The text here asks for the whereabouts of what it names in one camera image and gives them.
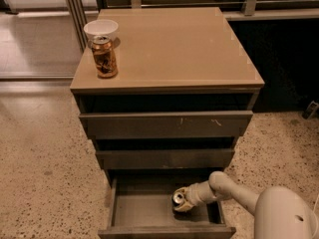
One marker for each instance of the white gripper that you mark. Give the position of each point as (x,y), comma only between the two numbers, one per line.
(196,195)

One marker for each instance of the grey drawer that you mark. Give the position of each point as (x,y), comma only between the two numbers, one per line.
(165,159)
(141,208)
(166,125)

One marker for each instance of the blue pepsi can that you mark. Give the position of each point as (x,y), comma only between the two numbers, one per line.
(178,197)

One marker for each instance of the white plastic bowl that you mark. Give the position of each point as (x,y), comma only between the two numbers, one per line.
(101,28)

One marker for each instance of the brown gold soda can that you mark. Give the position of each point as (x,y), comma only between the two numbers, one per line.
(104,56)

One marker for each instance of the grey middle drawer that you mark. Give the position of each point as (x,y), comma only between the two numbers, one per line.
(165,159)

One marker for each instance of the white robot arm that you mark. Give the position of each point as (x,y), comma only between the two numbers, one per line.
(279,213)

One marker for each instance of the grey top drawer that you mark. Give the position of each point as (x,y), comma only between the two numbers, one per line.
(166,125)

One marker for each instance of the grey drawer cabinet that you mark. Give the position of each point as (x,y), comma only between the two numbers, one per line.
(169,60)

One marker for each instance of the small grey floor object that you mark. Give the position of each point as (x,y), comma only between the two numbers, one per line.
(311,110)

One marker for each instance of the grey bottom drawer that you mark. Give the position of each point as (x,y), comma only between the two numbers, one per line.
(141,208)

